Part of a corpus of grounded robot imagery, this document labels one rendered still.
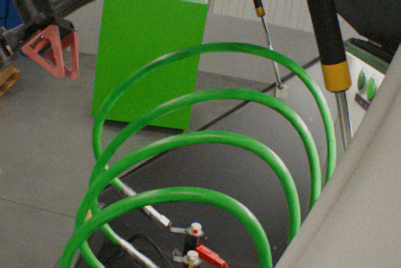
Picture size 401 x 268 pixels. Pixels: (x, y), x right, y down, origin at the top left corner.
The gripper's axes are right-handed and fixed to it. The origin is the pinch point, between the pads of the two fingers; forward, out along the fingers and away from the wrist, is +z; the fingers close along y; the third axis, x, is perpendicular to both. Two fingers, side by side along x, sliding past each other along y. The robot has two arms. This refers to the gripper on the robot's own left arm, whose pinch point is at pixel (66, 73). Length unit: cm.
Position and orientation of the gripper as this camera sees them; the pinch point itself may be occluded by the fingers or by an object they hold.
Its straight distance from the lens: 69.5
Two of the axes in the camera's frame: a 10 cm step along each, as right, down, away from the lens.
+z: 5.1, 8.6, -0.4
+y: 1.9, -0.6, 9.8
